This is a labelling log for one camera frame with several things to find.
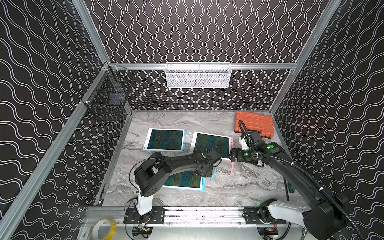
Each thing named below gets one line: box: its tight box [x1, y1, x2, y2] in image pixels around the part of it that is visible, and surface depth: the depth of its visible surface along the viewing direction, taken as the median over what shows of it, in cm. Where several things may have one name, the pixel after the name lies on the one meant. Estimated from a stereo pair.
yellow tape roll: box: [91, 218, 117, 240], surface depth 71 cm
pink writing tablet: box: [189, 131, 234, 160], surface depth 105 cm
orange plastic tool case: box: [234, 111, 275, 139], surface depth 109 cm
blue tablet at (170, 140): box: [142, 128, 188, 153], surface depth 105 cm
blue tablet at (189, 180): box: [162, 170, 206, 191], surface depth 87 cm
